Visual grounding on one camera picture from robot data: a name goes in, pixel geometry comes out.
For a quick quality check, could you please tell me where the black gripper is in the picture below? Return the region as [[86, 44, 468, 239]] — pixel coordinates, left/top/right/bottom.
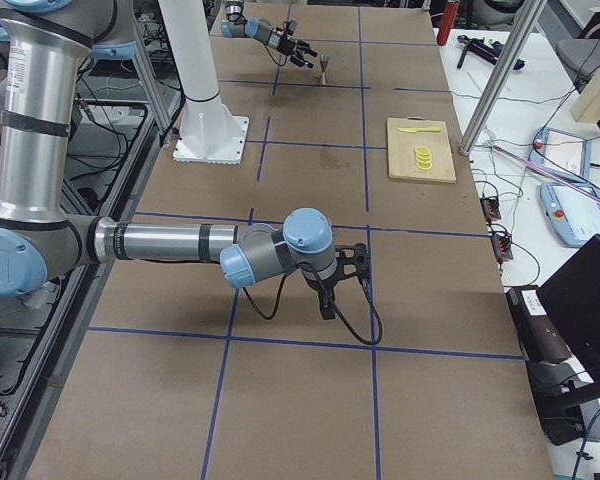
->
[[299, 259, 343, 320], [271, 31, 318, 68]]

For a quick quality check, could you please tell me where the steel jigger measuring cup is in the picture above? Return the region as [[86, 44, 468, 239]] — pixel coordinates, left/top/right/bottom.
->
[[318, 54, 329, 85]]

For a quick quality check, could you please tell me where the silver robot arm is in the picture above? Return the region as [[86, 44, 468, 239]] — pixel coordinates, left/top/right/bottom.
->
[[221, 1, 318, 69], [0, 1, 346, 320]]

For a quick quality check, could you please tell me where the yellow plastic knife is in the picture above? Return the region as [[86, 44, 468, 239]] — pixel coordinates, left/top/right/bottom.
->
[[397, 126, 443, 134]]

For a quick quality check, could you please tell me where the wooden cutting board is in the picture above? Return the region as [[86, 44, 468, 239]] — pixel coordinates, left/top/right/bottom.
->
[[386, 117, 456, 184]]

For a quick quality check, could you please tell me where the red cylinder bottle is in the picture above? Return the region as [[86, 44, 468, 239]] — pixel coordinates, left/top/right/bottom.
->
[[436, 0, 460, 46]]

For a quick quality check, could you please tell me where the black hand tool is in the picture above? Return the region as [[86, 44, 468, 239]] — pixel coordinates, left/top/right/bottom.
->
[[456, 35, 505, 69]]

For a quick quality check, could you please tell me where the black power box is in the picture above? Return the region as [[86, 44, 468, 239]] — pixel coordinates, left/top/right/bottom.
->
[[506, 285, 571, 365]]

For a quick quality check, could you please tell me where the near blue teach pendant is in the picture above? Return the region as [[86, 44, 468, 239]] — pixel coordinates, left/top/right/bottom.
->
[[540, 182, 600, 248]]

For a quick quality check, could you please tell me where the blue teach pendant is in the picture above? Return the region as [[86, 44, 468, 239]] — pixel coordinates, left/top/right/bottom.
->
[[540, 182, 600, 248], [528, 127, 592, 181]]

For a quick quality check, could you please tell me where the black monitor with stand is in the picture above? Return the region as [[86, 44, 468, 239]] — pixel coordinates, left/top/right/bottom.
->
[[527, 234, 600, 445]]

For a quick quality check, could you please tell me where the far blue teach pendant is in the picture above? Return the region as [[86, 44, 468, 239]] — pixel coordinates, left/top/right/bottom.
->
[[528, 127, 592, 181]]

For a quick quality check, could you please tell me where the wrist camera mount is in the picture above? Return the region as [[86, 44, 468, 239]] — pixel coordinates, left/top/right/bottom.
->
[[335, 243, 371, 284], [283, 20, 297, 37]]

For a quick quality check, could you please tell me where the white pedestal column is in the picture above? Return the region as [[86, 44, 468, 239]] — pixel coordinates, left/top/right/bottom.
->
[[159, 0, 249, 165]]

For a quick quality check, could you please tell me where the aluminium frame post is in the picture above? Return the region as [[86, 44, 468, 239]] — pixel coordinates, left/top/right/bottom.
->
[[459, 0, 547, 156]]

